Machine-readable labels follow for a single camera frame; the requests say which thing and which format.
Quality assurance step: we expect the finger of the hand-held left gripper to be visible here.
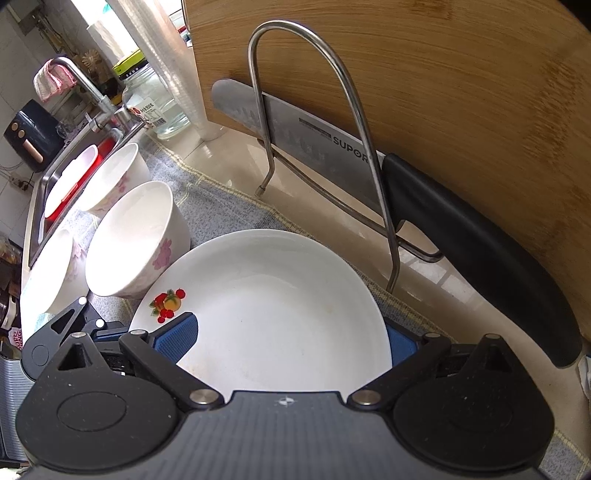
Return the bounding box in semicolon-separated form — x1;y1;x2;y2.
44;298;130;342

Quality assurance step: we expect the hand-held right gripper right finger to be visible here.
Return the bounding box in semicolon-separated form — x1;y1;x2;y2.
347;323;515;411

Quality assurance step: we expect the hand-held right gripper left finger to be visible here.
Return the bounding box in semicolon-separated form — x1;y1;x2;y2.
58;312;225;411

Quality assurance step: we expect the white bowl with pink flowers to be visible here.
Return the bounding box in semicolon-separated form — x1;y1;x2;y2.
21;228;88;342
85;181;191;298
76;143;151;217

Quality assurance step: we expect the white plate with fruit print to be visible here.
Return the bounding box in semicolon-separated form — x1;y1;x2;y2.
128;229;393;398

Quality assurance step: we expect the grey and teal checked towel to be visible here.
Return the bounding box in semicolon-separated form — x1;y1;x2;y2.
21;136;591;480

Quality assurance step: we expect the stainless steel sink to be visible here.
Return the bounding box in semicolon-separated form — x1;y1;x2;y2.
28;104;148;268

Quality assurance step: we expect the white plastic colander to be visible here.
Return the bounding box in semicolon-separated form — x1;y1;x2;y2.
44;144;100;215

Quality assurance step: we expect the black air fryer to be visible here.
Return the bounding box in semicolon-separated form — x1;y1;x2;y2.
4;99;61;172

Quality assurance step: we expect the glass jar with green lid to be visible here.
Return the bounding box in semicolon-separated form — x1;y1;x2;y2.
113;50;192;140

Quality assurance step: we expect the steel kitchen faucet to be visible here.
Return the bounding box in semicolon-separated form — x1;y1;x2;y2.
48;56;139;134

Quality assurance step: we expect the bamboo cutting board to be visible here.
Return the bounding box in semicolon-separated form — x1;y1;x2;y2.
182;0;591;352

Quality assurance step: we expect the pink dish cloth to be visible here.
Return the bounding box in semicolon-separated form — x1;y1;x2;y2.
33;60;79;103

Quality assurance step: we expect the tall plastic wrap roll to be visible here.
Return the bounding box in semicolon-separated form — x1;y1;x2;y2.
106;0;227;141

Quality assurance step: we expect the short plastic wrap roll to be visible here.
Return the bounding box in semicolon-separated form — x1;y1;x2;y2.
87;18;139;65

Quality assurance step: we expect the steel wire rack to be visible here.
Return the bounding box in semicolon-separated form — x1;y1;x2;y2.
248;23;445;295

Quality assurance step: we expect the black-handled kitchen cleaver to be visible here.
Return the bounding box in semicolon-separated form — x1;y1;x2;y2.
211;79;583;369

